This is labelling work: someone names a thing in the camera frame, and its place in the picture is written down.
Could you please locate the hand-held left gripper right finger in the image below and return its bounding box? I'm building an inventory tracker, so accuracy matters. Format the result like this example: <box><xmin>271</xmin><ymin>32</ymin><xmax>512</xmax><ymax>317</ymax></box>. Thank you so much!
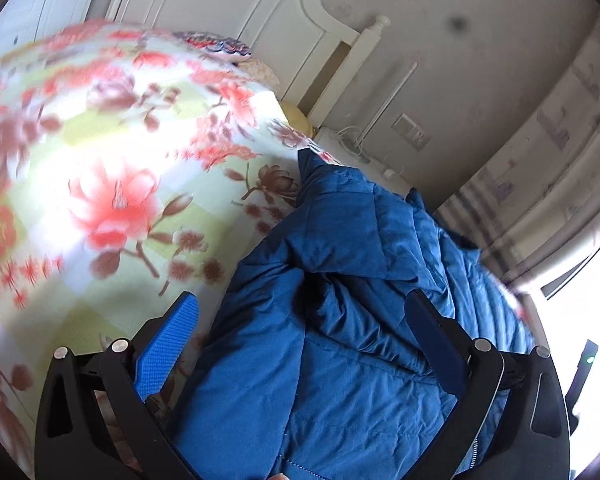
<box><xmin>404</xmin><ymin>290</ymin><xmax>571</xmax><ymax>480</ymax></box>

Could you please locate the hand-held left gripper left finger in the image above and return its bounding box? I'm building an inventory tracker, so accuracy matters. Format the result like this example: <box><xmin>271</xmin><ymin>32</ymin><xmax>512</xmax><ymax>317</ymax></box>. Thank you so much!
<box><xmin>34</xmin><ymin>291</ymin><xmax>201</xmax><ymax>480</ymax></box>

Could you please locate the blue quilted jacket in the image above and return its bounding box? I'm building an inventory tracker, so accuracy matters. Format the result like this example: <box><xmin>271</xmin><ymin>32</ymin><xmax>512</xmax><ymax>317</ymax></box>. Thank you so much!
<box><xmin>167</xmin><ymin>149</ymin><xmax>536</xmax><ymax>480</ymax></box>

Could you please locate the black device with green light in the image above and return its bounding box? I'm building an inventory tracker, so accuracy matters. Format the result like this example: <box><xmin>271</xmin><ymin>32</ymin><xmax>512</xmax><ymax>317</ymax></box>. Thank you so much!
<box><xmin>565</xmin><ymin>339</ymin><xmax>598</xmax><ymax>426</ymax></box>

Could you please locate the floral bed blanket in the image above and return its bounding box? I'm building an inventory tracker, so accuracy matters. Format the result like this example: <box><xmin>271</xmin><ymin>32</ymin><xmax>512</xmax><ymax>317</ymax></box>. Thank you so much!
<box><xmin>0</xmin><ymin>19</ymin><xmax>341</xmax><ymax>480</ymax></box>

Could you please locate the white nightstand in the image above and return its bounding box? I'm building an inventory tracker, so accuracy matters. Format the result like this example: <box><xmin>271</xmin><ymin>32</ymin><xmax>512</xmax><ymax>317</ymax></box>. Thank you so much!
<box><xmin>312</xmin><ymin>127</ymin><xmax>416</xmax><ymax>198</ymax></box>

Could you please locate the striped beige curtain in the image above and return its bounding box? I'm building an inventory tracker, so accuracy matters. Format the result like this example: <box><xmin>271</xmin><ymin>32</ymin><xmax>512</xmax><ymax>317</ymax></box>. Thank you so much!
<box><xmin>432</xmin><ymin>10</ymin><xmax>600</xmax><ymax>291</ymax></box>

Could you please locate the slim silver desk lamp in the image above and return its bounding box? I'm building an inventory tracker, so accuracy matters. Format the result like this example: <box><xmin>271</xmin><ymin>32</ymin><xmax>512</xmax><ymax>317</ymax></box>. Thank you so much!
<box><xmin>335</xmin><ymin>62</ymin><xmax>418</xmax><ymax>161</ymax></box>

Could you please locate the yellow pillow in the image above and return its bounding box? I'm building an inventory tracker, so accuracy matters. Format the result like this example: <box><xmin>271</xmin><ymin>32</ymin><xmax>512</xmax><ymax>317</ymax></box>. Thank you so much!
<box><xmin>279</xmin><ymin>101</ymin><xmax>315</xmax><ymax>137</ymax></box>

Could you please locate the beige textured pillow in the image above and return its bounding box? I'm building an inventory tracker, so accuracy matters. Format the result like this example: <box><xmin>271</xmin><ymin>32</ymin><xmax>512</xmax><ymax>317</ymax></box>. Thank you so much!
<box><xmin>240</xmin><ymin>57</ymin><xmax>281</xmax><ymax>96</ymax></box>

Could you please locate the patterned blue red pillow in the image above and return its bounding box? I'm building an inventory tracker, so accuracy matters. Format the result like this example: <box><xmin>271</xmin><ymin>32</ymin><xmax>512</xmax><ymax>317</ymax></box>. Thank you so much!
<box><xmin>172</xmin><ymin>30</ymin><xmax>255</xmax><ymax>63</ymax></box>

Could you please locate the white wooden headboard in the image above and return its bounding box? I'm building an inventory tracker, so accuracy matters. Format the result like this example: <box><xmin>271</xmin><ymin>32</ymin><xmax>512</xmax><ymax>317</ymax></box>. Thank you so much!
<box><xmin>105</xmin><ymin>0</ymin><xmax>391</xmax><ymax>128</ymax></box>

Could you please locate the white wall socket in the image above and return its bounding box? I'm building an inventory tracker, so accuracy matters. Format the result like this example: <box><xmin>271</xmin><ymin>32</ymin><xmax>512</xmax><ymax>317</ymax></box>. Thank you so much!
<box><xmin>391</xmin><ymin>114</ymin><xmax>431</xmax><ymax>152</ymax></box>

